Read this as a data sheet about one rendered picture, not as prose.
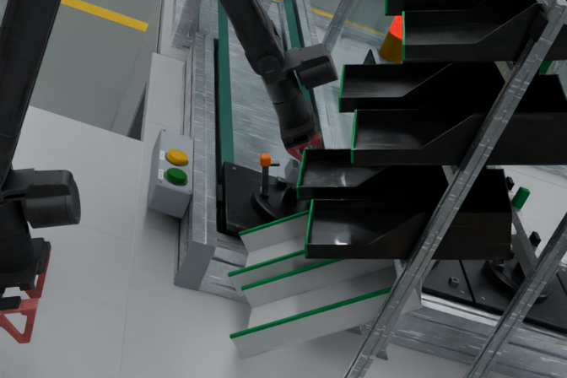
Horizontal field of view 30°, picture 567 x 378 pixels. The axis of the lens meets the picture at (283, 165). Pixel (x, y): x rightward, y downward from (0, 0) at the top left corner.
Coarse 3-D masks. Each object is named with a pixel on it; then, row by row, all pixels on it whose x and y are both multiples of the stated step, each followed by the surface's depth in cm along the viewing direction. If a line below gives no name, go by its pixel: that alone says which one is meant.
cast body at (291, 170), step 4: (292, 160) 196; (296, 160) 197; (288, 164) 197; (292, 164) 195; (296, 164) 195; (284, 168) 198; (288, 168) 196; (292, 168) 194; (296, 168) 194; (284, 172) 197; (288, 172) 195; (292, 172) 194; (296, 172) 194; (288, 176) 194; (292, 176) 194; (296, 176) 194; (288, 180) 194; (292, 180) 194; (296, 180) 194; (296, 184) 195
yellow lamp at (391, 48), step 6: (390, 36) 203; (396, 36) 202; (384, 42) 204; (390, 42) 203; (396, 42) 202; (384, 48) 204; (390, 48) 203; (396, 48) 203; (384, 54) 204; (390, 54) 203; (396, 54) 203; (390, 60) 204; (396, 60) 204
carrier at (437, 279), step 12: (444, 264) 207; (456, 264) 209; (432, 276) 201; (444, 276) 203; (456, 276) 205; (432, 288) 198; (444, 288) 199; (456, 288) 201; (456, 300) 199; (468, 300) 199
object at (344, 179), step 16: (304, 160) 168; (320, 160) 171; (336, 160) 171; (304, 176) 166; (320, 176) 166; (336, 176) 166; (352, 176) 166; (368, 176) 165; (384, 176) 157; (400, 176) 157; (304, 192) 159; (320, 192) 159; (336, 192) 159; (352, 192) 159; (368, 192) 158
